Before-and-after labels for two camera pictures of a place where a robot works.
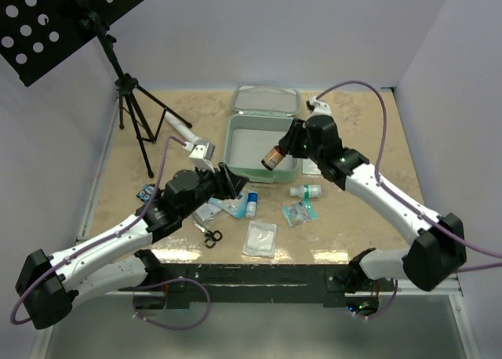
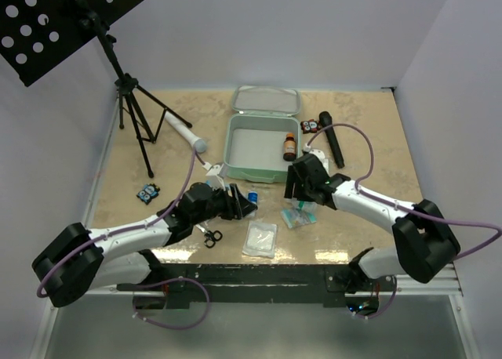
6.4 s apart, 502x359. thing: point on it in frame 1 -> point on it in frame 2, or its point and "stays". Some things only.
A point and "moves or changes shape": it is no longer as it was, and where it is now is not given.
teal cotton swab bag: (298, 212) stays
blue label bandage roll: (251, 205) stays
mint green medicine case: (254, 130) stays
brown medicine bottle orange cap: (273, 157) moves or changes shape
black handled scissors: (211, 237) stays
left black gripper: (233, 183) -> (242, 207)
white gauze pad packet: (260, 239) stays
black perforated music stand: (41, 23) stays
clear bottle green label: (307, 191) moves or changes shape
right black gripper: (290, 143) -> (292, 176)
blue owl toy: (145, 194) stays
